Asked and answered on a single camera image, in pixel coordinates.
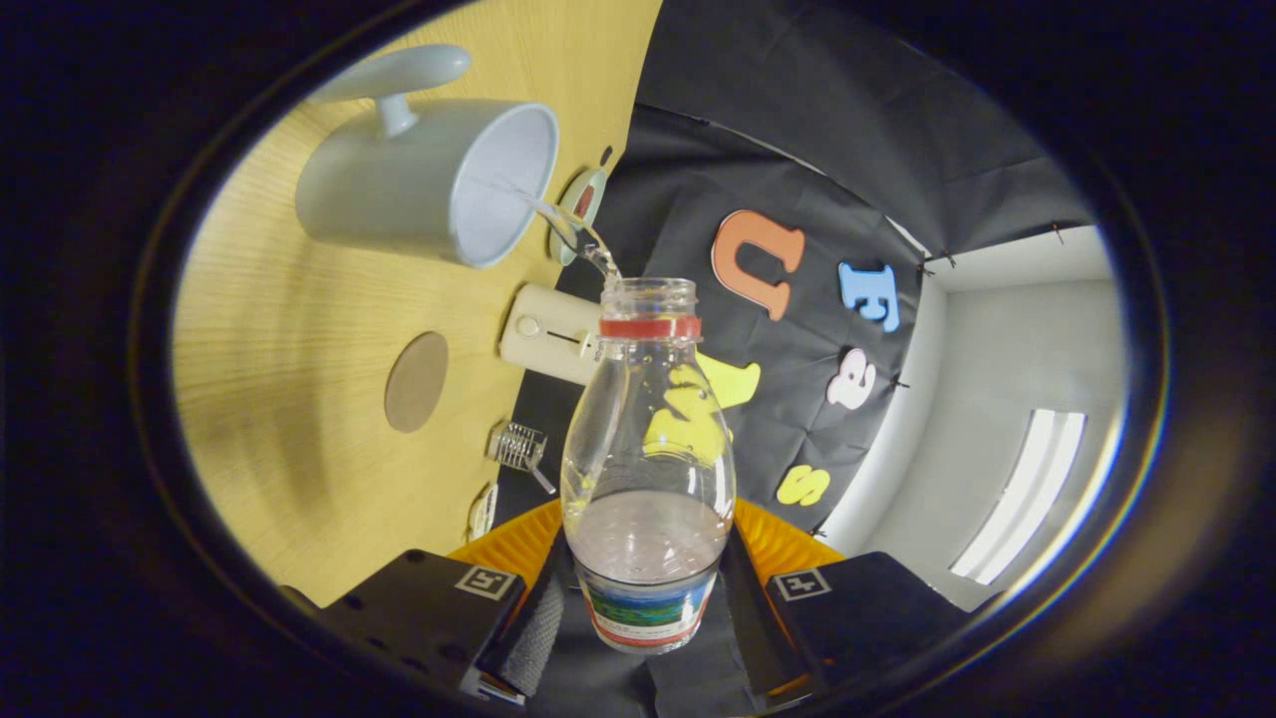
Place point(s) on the pale grey cup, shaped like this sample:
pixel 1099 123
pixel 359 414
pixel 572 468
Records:
pixel 399 179

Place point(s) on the round brown coaster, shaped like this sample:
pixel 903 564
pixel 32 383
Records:
pixel 417 382

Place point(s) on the clear plastic juice bottle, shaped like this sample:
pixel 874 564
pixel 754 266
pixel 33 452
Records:
pixel 648 558

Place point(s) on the ceiling light panel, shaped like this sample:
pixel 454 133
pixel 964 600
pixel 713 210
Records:
pixel 1022 494

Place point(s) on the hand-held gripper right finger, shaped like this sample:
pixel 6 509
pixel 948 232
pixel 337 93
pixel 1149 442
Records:
pixel 760 628

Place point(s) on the wooden table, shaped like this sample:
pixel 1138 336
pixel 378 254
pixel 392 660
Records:
pixel 299 399

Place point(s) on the white divided dish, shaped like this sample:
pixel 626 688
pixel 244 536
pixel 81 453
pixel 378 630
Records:
pixel 482 514

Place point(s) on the white toaster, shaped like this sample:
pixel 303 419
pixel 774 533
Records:
pixel 548 334

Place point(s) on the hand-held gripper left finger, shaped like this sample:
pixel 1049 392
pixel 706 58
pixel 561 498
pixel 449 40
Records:
pixel 538 628

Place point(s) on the pale green plate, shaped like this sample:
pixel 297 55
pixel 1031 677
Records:
pixel 597 181

